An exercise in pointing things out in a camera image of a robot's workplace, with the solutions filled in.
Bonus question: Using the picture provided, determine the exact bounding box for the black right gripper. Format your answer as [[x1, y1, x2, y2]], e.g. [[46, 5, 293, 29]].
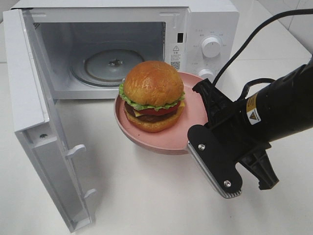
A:
[[192, 79, 279, 190]]

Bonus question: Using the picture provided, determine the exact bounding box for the pink round plate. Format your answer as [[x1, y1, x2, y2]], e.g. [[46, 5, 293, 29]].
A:
[[114, 72, 208, 155]]

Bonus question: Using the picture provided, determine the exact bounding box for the burger with lettuce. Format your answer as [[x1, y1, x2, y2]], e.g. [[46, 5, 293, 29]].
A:
[[119, 61, 185, 133]]

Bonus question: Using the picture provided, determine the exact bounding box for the white microwave door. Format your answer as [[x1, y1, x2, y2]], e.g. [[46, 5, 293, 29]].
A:
[[3, 9, 95, 232]]

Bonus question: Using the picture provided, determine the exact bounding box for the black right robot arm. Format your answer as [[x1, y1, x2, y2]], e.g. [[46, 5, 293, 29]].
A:
[[187, 62, 313, 198]]

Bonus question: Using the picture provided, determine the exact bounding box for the lower white timer knob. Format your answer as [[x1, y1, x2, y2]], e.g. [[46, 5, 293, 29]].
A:
[[198, 69, 215, 81]]

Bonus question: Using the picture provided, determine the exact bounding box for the upper white power knob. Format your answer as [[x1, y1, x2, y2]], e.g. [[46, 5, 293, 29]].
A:
[[201, 36, 222, 58]]

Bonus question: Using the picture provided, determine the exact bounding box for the white warning label sticker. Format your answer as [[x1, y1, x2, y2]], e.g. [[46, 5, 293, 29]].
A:
[[170, 44, 181, 71]]

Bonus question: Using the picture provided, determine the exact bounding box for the glass microwave turntable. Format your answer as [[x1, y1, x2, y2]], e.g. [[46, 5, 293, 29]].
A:
[[70, 49, 144, 87]]

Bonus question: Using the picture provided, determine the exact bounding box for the white microwave oven body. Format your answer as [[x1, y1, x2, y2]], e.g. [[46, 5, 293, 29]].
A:
[[10, 0, 239, 99]]

